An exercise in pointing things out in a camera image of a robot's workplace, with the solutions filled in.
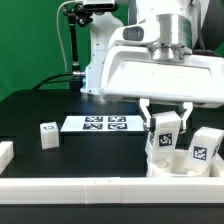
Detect white tag sheet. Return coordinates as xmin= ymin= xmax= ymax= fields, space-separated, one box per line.
xmin=61 ymin=115 xmax=144 ymax=133

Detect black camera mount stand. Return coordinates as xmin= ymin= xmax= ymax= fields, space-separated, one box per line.
xmin=63 ymin=3 xmax=93 ymax=92

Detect white U-shaped obstacle wall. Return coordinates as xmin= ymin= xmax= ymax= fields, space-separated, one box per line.
xmin=0 ymin=140 xmax=224 ymax=205

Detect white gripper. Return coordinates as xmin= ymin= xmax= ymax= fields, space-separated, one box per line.
xmin=99 ymin=18 xmax=224 ymax=134

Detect white cable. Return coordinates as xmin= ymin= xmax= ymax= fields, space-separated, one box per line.
xmin=55 ymin=0 xmax=83 ymax=74

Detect black cables on table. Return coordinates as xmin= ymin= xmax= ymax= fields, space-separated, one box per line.
xmin=32 ymin=72 xmax=75 ymax=91

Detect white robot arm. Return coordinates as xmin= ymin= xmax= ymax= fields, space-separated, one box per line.
xmin=83 ymin=0 xmax=224 ymax=130

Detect white camera on stand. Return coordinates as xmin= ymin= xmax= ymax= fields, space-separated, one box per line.
xmin=83 ymin=0 xmax=117 ymax=12

